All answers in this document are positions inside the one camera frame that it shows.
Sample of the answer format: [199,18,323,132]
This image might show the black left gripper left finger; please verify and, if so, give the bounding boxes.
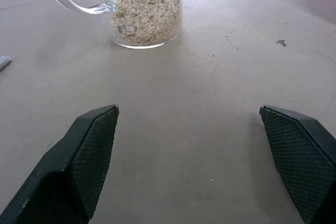
[0,104,120,224]

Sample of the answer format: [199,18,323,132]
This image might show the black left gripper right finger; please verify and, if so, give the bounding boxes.
[259,104,336,224]

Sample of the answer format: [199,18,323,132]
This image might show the oats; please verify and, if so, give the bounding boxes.
[110,0,181,47]

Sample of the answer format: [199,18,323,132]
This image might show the clear glass mug with handle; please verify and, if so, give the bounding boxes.
[33,0,183,49]

